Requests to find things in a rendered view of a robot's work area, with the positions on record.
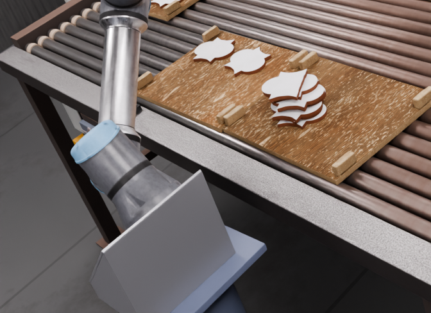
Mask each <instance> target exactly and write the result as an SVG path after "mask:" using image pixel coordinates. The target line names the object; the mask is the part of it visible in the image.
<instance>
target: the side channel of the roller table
mask: <svg viewBox="0 0 431 313"><path fill-rule="evenodd" d="M93 2H101V0H70V1H68V2H67V3H65V4H63V5H62V6H60V7H59V8H57V9H55V10H54V11H52V12H51V13H49V14H47V15H45V16H44V17H43V18H41V19H39V20H37V21H36V22H34V23H33V24H31V25H29V26H28V27H26V28H24V29H23V30H21V31H20V32H18V33H16V34H15V35H13V36H11V37H10V38H11V40H12V42H13V44H14V46H15V47H18V48H19V49H22V50H24V48H25V45H26V44H27V43H36V39H37V37H39V36H47V32H48V31H49V30H50V29H58V25H59V24H60V23H61V22H69V19H70V17H71V16H72V15H80V12H81V10H82V9H84V8H86V9H87V8H89V9H90V6H91V4H92V3H93ZM24 51H25V50H24Z"/></svg>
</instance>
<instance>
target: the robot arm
mask: <svg viewBox="0 0 431 313"><path fill-rule="evenodd" d="M150 8H151V0H101V4H100V14H99V25H100V26H101V27H102V28H103V29H104V31H105V40H104V50H103V66H102V76H101V93H100V102H99V119H98V125H97V126H95V127H94V128H93V129H91V130H90V131H89V132H88V133H87V134H86V135H84V136H83V137H82V138H81V139H80V140H79V141H78V142H77V143H76V144H75V145H74V146H73V148H72V149H71V156H72V157H73V159H75V162H76V163H77V164H79V165H80V166H81V168H82V169H83V170H84V171H85V172H86V173H87V174H88V176H89V178H90V180H91V183H92V184H93V186H94V187H95V188H96V189H97V190H98V191H100V192H102V193H104V194H106V195H107V197H108V198H109V199H110V200H111V201H112V203H113V204H114V205H115V207H116V209H117V211H118V213H119V216H120V218H121V221H122V222H123V225H124V227H125V229H126V230H127V229H128V228H129V227H131V226H132V225H133V224H134V223H136V222H137V221H138V220H139V219H140V218H141V217H143V216H144V215H145V214H147V213H148V212H149V211H150V210H151V209H152V208H154V207H155V206H156V205H158V204H159V203H160V202H161V201H162V200H163V199H165V198H166V197H167V196H168V195H170V193H172V192H173V191H174V190H176V189H177V188H178V187H179V186H180V185H181V183H180V182H179V181H177V180H175V179H174V178H171V177H170V176H168V175H166V174H165V173H163V172H162V171H159V170H158V169H156V168H155V167H154V166H153V165H152V164H151V162H150V161H149V160H148V159H147V158H146V157H145V156H144V155H143V154H142V153H141V152H140V136H139V134H138V133H137V132H136V131H135V116H136V106H137V86H138V75H139V55H140V36H141V34H142V33H143V32H145V31H146V30H147V28H148V14H149V11H150Z"/></svg>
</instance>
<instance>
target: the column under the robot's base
mask: <svg viewBox="0 0 431 313"><path fill-rule="evenodd" d="M225 228H226V231H227V232H228V235H229V237H230V240H231V242H232V244H233V247H234V249H235V252H236V253H235V254H234V255H233V256H232V257H230V258H229V259H228V260H227V261H226V262H225V263H224V264H223V265H222V266H221V267H220V268H219V269H218V270H217V271H215V272H214V273H213V274H212V275H211V276H210V277H208V278H207V279H206V280H205V281H204V282H203V283H202V284H201V285H200V286H199V287H198V288H197V289H196V290H194V291H193V292H192V293H191V294H190V295H189V296H188V297H186V298H185V299H184V300H183V301H182V302H181V303H180V304H179V305H178V306H177V307H176V308H175V309H174V310H172V311H171V312H170V313H246V311H245V309H244V306H243V304H242V301H241V299H240V297H239V295H238V292H237V290H236V288H235V286H234V284H233V283H234V282H235V281H236V280H237V279H238V278H239V277H240V276H241V275H242V274H243V273H244V272H245V271H246V270H247V269H248V268H249V267H250V266H251V265H252V264H253V263H254V262H255V261H256V260H257V259H258V258H259V257H260V256H261V255H262V254H263V253H264V252H265V251H266V250H267V248H266V245H265V244H264V243H263V242H260V241H258V240H256V239H254V238H252V237H249V236H247V235H245V234H243V233H241V232H238V231H237V230H234V229H232V228H230V227H228V226H225Z"/></svg>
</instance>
